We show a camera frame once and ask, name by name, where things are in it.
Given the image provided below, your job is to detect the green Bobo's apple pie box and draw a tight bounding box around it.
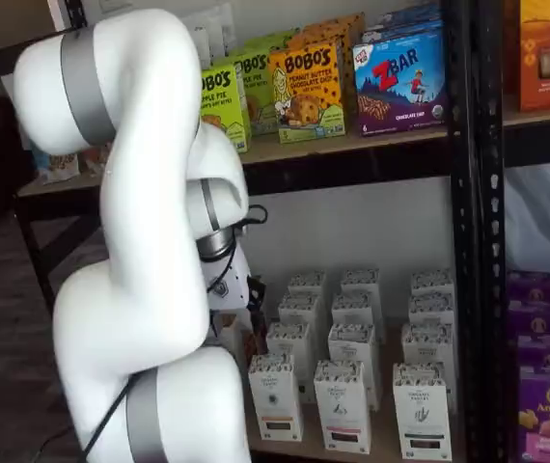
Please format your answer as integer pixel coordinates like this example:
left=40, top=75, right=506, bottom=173
left=233, top=28, right=301, bottom=139
left=199, top=64, right=253, bottom=154

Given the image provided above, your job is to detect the long black robot cable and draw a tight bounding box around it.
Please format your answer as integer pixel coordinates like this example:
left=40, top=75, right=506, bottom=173
left=80, top=204, right=270, bottom=458

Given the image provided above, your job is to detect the white yellow Purely Elizabeth box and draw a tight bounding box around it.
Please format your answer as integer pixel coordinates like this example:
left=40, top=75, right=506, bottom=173
left=214, top=312, right=265, bottom=363

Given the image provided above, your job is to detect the white tea box pink strip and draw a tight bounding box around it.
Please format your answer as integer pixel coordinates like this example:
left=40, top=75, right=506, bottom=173
left=340, top=267, right=382, bottom=298
left=326, top=321, right=378, bottom=411
left=330, top=289, right=383, bottom=334
left=312, top=359, right=372, bottom=455

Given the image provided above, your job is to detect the yellow Bobo's peanut butter box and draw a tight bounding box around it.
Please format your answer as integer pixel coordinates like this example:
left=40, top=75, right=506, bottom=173
left=267, top=41, right=347, bottom=145
left=301, top=13, right=367, bottom=134

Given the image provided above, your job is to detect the white granola bag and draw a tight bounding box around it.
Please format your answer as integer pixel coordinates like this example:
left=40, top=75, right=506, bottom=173
left=30, top=139, right=82, bottom=185

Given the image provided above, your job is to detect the white plastic sheet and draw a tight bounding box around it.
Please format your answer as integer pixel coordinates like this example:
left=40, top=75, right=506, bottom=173
left=504, top=161, right=550, bottom=284

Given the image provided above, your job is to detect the black metal shelf rack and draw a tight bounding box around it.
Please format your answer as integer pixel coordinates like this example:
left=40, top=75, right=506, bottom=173
left=13, top=0, right=481, bottom=463
left=475, top=0, right=550, bottom=463

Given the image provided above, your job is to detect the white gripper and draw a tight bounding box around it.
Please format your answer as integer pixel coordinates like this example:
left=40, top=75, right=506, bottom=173
left=201, top=240, right=270, bottom=340

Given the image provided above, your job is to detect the blue purple Zbar box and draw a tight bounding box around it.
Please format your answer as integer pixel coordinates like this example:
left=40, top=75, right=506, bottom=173
left=351, top=29, right=449, bottom=138
left=362, top=3, right=444, bottom=47

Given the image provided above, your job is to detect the white tea box black strip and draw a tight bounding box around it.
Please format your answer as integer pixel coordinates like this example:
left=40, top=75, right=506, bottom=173
left=408, top=268, right=455, bottom=298
left=391, top=361, right=454, bottom=462
left=407, top=290, right=455, bottom=329
left=399, top=321, right=455, bottom=382

